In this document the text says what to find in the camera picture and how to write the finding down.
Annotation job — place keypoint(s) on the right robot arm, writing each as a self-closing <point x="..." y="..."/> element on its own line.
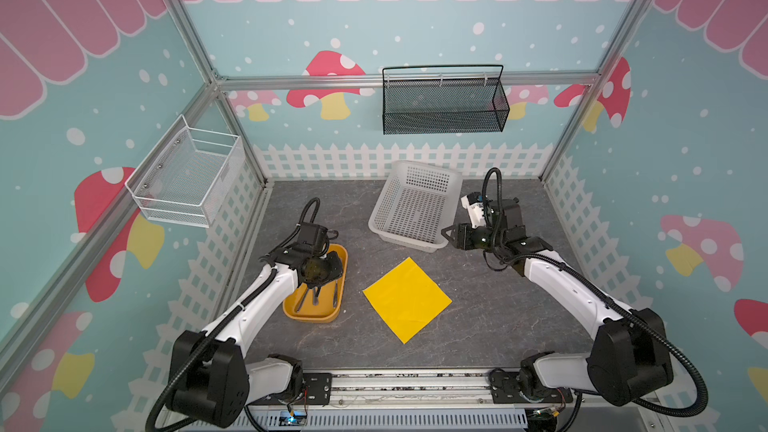
<point x="624" y="363"/>

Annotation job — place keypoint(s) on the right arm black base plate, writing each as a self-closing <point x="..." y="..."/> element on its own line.
<point x="510" y="387"/>

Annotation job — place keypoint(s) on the silver table knife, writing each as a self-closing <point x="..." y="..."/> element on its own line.
<point x="301" y="301"/>

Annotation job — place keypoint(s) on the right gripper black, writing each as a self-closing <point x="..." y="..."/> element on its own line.
<point x="462" y="236"/>

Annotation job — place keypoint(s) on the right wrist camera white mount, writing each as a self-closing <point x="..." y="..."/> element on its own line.
<point x="473" y="203"/>

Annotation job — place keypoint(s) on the white wire wall basket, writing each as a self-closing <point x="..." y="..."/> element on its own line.
<point x="187" y="176"/>

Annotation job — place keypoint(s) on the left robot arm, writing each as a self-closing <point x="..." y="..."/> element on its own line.
<point x="209" y="379"/>

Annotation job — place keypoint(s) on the yellow plastic utensil tray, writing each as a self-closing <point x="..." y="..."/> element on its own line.
<point x="304" y="305"/>

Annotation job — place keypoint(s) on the black wire mesh wall basket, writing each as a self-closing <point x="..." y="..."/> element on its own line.
<point x="442" y="99"/>

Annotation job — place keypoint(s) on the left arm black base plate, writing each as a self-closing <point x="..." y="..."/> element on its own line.
<point x="310" y="389"/>

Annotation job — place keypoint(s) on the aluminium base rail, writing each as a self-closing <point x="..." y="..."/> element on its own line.
<point x="409" y="388"/>

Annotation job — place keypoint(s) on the white perforated plastic basket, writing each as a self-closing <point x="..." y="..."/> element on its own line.
<point x="416" y="203"/>

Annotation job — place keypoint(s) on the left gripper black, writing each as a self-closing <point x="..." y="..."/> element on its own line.
<point x="336" y="271"/>

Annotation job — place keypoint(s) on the white vented cable duct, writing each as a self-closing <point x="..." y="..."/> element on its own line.
<point x="395" y="420"/>

